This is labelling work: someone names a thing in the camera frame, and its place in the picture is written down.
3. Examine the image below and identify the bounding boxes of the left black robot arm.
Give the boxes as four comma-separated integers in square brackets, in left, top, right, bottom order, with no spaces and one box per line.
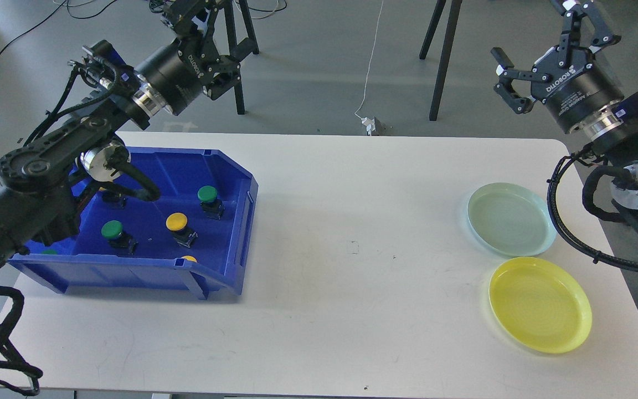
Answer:
[0,1,259,397]

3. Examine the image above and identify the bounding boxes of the black tripod legs right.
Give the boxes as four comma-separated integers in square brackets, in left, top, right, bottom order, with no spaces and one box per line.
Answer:
[419,1,463,121]

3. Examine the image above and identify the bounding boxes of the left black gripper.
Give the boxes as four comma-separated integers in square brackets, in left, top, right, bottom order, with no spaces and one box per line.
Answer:
[135,1,240,116]

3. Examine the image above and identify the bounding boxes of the white cable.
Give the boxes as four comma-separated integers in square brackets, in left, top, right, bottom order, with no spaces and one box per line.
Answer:
[354,0,384,120]

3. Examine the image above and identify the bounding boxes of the blue plastic bin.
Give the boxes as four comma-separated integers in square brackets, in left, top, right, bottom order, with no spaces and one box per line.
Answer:
[9,147,258,300]

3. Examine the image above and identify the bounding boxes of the white power adapter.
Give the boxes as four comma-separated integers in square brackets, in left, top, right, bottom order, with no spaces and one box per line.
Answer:
[361,117,388,136]

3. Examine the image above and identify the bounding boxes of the black tripod legs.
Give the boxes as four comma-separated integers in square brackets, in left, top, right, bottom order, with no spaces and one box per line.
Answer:
[419,1,463,121]
[223,1,259,115]

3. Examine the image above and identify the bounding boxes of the yellow plate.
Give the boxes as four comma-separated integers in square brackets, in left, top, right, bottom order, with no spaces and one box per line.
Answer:
[488,256,593,355]

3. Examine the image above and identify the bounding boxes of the black tripod legs left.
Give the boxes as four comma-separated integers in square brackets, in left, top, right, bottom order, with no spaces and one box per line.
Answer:
[223,1,259,115]

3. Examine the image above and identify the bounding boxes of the green button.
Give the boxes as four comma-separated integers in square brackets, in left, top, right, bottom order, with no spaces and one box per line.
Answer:
[197,185,225,220]
[100,219,137,255]

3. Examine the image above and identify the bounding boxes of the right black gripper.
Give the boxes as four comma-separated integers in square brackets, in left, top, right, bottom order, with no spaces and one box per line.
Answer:
[491,1,624,134]

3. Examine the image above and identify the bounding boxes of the black floor cable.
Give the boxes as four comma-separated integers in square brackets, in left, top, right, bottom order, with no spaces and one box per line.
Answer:
[0,0,126,94]

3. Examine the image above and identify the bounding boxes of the yellow button back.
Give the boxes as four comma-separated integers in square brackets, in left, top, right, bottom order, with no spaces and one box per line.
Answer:
[98,188,127,209]

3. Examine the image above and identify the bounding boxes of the light green plate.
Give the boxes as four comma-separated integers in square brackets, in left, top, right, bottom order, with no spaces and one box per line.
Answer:
[466,182,557,257]

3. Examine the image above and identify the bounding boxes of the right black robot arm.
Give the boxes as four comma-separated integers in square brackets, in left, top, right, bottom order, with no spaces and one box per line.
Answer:
[491,1,638,272]

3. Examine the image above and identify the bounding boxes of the yellow push button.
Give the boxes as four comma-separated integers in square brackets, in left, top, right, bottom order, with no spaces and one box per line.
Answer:
[165,212,198,248]

